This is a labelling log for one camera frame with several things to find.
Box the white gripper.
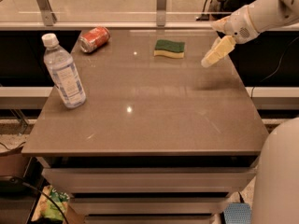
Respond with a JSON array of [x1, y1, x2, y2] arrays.
[[201, 5, 260, 68]]

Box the green and yellow sponge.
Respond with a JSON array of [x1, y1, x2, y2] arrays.
[[153, 39, 185, 59]]

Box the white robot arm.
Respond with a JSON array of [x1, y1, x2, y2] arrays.
[[202, 0, 299, 224]]

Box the clear plastic water bottle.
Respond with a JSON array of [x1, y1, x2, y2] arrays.
[[41, 33, 86, 108]]

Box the grey drawer cabinet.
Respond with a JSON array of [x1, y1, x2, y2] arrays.
[[23, 30, 267, 224]]

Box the red soda can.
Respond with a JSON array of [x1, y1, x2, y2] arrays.
[[79, 27, 110, 53]]

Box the blue perforated pad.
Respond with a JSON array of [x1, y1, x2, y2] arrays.
[[223, 203, 251, 224]]

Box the middle metal railing post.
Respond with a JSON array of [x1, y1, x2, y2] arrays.
[[156, 0, 167, 27]]

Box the metal railing post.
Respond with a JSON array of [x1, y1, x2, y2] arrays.
[[156, 0, 167, 27], [36, 0, 57, 26]]

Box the left metal railing post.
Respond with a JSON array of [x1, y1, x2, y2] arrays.
[[36, 0, 57, 26]]

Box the black floor cable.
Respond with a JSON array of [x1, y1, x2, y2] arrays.
[[0, 175, 70, 224]]

